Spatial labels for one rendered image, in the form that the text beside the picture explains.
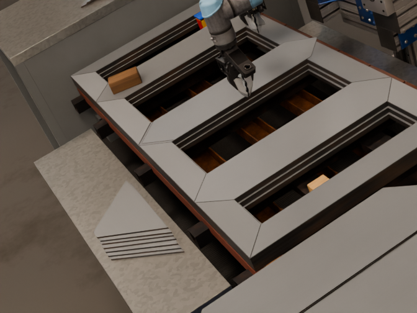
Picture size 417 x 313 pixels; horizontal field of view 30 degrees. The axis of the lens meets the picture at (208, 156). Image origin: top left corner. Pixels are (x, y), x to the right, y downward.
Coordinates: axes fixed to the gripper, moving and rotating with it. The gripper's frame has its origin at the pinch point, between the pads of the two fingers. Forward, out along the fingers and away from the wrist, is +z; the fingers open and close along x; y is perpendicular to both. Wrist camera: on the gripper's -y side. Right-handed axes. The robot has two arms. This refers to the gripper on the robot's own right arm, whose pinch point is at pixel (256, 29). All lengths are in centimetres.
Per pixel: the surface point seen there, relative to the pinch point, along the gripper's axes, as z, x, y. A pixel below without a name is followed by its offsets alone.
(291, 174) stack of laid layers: 9, -34, 72
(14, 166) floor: 93, -103, -181
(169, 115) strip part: 5.6, -46.6, 11.8
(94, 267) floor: 92, -95, -53
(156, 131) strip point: 6, -54, 17
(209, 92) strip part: 5.6, -29.8, 12.2
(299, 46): 5.6, 6.4, 17.3
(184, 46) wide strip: 5.7, -19.6, -29.4
